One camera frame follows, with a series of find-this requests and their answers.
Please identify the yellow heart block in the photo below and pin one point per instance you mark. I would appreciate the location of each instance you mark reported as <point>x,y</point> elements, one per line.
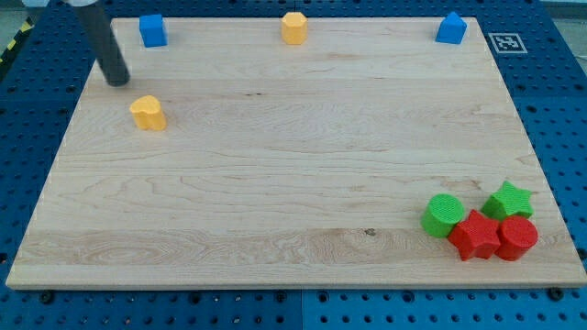
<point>147,113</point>

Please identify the light wooden board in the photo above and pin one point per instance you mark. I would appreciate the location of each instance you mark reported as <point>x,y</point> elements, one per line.
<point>288,167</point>

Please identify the yellow hexagon block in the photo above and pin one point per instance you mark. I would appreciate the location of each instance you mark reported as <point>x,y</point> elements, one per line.
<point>294,28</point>

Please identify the green cylinder block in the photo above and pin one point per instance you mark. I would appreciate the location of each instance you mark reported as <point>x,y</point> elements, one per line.
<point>442,213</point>

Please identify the blue cube block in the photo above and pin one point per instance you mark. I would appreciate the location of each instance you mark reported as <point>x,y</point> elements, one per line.
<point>152,31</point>

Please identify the red star block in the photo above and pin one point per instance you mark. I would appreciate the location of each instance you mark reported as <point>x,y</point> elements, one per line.
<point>476,236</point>

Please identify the blue pentagon block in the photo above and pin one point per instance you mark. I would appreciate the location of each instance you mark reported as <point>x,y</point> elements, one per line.
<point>452,29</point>

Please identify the green star block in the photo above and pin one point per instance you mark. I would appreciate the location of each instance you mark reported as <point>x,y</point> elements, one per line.
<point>507,201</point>

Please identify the red cylinder block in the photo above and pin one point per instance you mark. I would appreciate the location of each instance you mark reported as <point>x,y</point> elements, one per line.
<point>517,235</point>

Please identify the white fiducial marker tag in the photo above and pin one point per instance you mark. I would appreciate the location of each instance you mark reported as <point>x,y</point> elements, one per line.
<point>507,43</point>

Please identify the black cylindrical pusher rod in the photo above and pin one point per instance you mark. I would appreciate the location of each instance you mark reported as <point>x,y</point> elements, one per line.
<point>96,24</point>

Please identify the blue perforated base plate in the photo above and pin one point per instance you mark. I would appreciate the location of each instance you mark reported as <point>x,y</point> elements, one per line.
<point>44,83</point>

